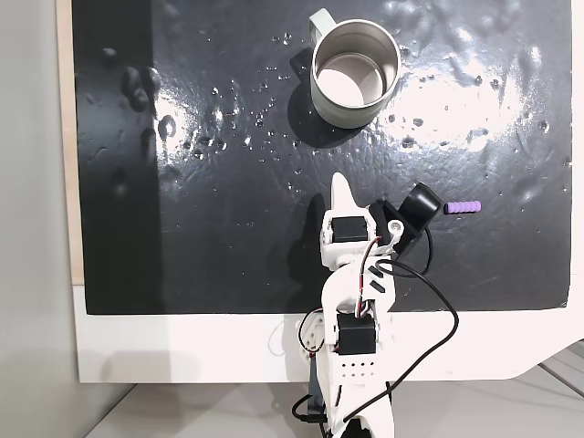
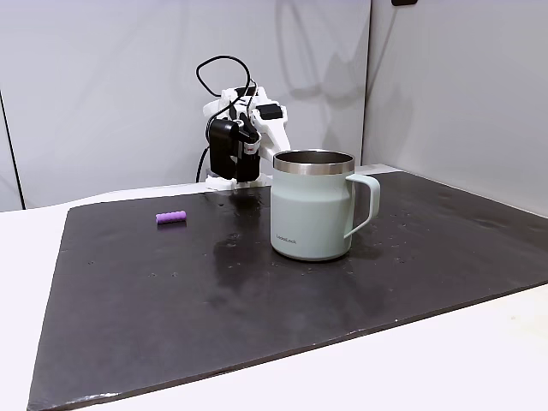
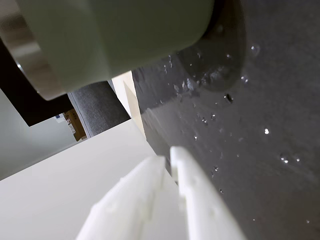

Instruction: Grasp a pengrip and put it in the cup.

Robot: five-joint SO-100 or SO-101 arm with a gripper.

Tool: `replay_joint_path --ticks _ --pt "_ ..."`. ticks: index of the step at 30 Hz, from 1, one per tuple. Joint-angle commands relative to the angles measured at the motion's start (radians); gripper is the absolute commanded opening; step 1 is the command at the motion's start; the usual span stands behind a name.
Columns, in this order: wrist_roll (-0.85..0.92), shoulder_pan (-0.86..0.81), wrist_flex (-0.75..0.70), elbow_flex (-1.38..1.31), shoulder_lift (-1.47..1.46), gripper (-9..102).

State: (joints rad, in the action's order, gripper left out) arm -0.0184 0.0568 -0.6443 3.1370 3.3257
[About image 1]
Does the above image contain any purple ribbed pen grip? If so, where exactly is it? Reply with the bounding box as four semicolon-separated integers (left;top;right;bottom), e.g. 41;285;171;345
443;199;484;216

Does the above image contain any pale green steel mug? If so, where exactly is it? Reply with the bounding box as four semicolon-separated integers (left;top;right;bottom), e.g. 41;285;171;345
308;7;403;130

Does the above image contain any black rubber mat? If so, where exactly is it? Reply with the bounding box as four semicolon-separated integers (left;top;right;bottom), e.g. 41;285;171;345
71;0;574;316

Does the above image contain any black camera cable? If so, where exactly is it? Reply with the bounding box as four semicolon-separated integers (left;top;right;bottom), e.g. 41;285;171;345
291;226;461;424

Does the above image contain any black camera with mount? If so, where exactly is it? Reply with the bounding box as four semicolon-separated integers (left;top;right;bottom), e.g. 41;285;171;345
368;182;444;256

